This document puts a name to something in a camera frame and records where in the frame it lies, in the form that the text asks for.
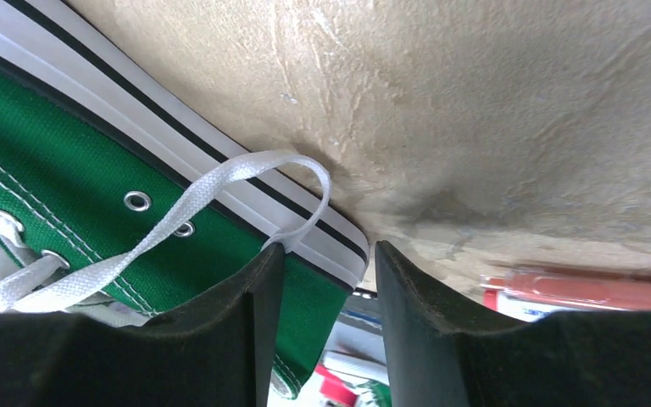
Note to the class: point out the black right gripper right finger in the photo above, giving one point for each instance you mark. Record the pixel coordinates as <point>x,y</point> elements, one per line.
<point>444,349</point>

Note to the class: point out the white shoelace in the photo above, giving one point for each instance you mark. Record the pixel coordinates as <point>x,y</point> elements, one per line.
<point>23,291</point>

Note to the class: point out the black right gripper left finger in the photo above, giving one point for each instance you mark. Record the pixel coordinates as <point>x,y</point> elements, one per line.
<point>218,349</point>

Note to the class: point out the orange marker pen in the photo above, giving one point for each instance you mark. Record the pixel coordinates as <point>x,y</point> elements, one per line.
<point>572,291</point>

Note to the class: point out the red white marker pen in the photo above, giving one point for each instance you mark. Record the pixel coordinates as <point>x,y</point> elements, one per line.
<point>534,305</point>

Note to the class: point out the green canvas sneaker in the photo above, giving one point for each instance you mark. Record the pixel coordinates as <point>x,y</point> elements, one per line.
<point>94,153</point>

